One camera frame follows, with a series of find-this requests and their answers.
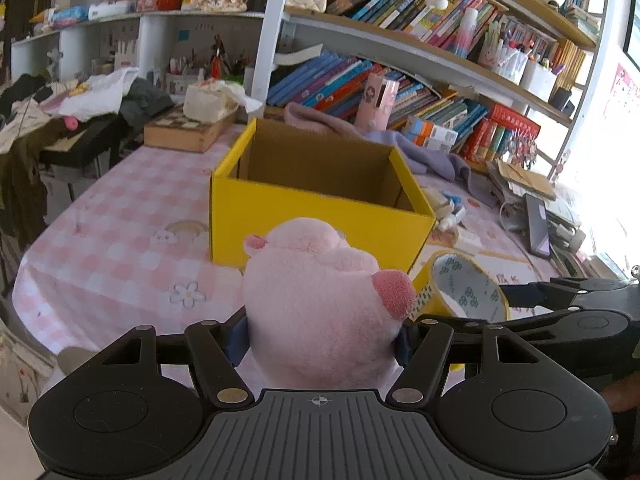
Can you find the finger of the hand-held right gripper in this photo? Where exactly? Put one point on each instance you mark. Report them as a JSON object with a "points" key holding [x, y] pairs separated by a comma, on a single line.
{"points": [[520, 296], [590, 325]]}

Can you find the pink pig plush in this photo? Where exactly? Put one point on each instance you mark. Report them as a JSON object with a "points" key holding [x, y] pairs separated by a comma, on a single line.
{"points": [[320, 300]]}

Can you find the white orange carton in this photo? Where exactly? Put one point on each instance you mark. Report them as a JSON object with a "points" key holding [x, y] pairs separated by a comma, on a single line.
{"points": [[430, 132]]}

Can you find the yellow cardboard box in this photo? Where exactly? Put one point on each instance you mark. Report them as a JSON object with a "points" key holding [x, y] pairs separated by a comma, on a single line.
{"points": [[310, 220]]}

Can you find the pegboard with stationery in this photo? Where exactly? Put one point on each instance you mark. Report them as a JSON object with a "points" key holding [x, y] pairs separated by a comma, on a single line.
{"points": [[210, 60]]}

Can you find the pink cylindrical holder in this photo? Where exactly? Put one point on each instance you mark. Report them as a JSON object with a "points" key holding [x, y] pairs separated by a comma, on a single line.
{"points": [[375, 102]]}

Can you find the pink gradient bottle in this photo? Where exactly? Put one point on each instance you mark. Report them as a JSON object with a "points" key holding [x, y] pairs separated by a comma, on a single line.
{"points": [[465, 32]]}

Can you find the pink wall poster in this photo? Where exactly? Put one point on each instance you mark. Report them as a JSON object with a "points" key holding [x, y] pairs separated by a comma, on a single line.
{"points": [[625, 92]]}

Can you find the person's right hand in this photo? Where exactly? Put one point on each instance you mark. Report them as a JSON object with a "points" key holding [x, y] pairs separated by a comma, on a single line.
{"points": [[622, 395]]}

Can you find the wooden box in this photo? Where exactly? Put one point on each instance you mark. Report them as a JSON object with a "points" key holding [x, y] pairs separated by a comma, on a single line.
{"points": [[180, 135]]}

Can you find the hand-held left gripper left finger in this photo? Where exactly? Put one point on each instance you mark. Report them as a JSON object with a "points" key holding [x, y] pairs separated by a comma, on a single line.
{"points": [[239, 342]]}

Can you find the white clothes pile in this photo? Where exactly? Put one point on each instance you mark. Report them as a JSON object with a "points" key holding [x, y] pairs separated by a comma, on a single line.
{"points": [[95, 92]]}

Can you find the small white bottle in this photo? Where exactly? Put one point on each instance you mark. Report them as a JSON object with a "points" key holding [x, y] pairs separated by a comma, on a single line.
{"points": [[450, 217]]}

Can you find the purple cloth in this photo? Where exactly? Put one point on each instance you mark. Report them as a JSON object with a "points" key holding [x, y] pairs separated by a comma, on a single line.
{"points": [[325, 122]]}

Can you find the grey garment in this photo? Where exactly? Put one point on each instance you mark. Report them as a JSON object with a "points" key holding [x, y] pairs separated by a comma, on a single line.
{"points": [[145, 100]]}

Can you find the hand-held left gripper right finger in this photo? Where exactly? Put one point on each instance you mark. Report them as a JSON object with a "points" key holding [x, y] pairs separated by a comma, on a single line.
{"points": [[403, 350]]}

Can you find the brown paper notebook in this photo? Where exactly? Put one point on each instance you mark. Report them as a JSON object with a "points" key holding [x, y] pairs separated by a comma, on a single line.
{"points": [[522, 177]]}

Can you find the row of red books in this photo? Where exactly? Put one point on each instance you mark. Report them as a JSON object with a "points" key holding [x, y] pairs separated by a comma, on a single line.
{"points": [[495, 132]]}

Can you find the small blue item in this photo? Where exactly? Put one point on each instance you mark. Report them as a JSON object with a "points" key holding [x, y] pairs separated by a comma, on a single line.
{"points": [[455, 198]]}

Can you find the dark brown garment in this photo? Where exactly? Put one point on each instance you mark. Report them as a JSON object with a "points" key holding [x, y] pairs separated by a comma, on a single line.
{"points": [[22, 180]]}

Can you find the yellow tape roll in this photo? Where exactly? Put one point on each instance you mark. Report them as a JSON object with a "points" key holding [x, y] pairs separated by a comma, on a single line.
{"points": [[437, 295]]}

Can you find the row of blue books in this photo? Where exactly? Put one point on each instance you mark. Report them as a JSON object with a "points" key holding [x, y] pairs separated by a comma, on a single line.
{"points": [[320, 80]]}

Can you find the white pen holder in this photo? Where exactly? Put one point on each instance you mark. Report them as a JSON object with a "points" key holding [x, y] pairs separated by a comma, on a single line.
{"points": [[502, 65], [537, 82]]}

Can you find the cream tissue box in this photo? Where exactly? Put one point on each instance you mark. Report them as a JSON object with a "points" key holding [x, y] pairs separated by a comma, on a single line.
{"points": [[205, 102]]}

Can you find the row of colourful books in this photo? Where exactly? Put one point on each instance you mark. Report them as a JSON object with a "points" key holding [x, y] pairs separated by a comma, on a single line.
{"points": [[400, 0]]}

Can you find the black phone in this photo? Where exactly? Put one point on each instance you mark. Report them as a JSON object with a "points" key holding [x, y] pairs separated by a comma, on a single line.
{"points": [[537, 225]]}

